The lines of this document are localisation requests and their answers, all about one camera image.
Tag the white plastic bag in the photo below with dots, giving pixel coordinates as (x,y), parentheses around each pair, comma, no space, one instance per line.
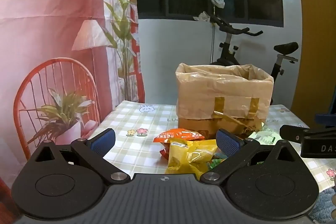
(218,1)

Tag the yellow wooden door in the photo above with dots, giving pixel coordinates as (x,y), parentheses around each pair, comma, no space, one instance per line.
(315,29)

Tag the printed pink backdrop cloth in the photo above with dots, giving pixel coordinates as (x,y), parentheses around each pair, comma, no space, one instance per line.
(39,3)

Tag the checked tablecloth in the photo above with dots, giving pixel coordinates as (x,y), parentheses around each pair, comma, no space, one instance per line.
(131,119)

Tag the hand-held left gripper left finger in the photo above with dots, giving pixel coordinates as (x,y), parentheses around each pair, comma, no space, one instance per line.
(105,138)

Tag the black exercise bike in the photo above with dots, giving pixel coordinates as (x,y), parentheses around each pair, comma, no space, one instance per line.
(228,56)

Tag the metal pole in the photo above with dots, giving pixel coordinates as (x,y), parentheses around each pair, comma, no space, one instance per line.
(212,43)

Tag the red snack packet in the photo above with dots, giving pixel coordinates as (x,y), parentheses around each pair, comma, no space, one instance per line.
(164,153)

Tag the crumpled white tissue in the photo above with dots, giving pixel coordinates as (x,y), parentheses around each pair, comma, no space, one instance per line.
(202,16)

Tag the blue rug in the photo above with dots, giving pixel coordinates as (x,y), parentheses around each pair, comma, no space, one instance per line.
(325,208)

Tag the orange snack packet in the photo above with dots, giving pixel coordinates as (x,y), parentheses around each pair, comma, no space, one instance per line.
(176,136)

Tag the white green snack packet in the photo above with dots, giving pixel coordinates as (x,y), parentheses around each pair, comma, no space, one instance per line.
(265,138)

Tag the cardboard box with plastic liner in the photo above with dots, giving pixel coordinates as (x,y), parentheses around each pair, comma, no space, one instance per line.
(223,92)

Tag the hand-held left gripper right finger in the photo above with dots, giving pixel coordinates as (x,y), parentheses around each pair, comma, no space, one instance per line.
(227,142)

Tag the yellow snack packet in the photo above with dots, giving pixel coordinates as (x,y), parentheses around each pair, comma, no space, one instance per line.
(183,158)

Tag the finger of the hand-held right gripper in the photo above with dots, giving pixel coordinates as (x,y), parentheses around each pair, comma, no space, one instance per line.
(326,119)
(291,134)

